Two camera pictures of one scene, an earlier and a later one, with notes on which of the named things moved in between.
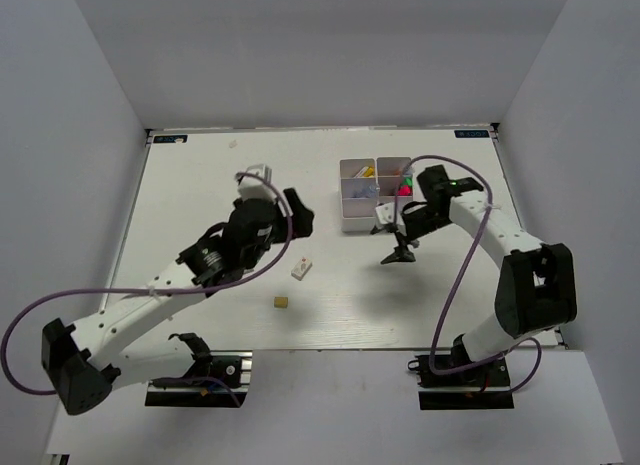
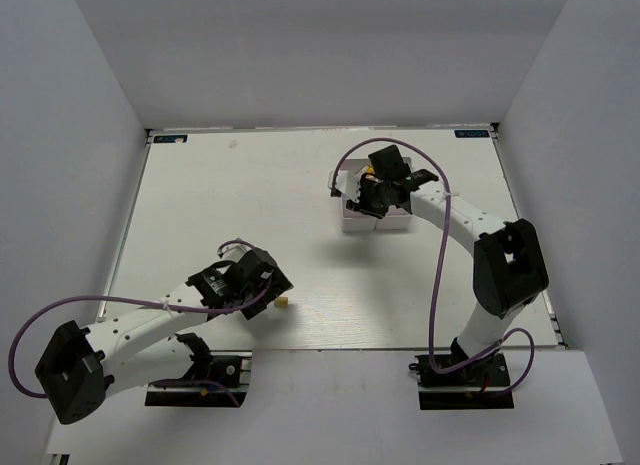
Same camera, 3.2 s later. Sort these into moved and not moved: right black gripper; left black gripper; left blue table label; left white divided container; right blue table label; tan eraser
Moved: left black gripper; right black gripper
Not moved: left blue table label; left white divided container; tan eraser; right blue table label
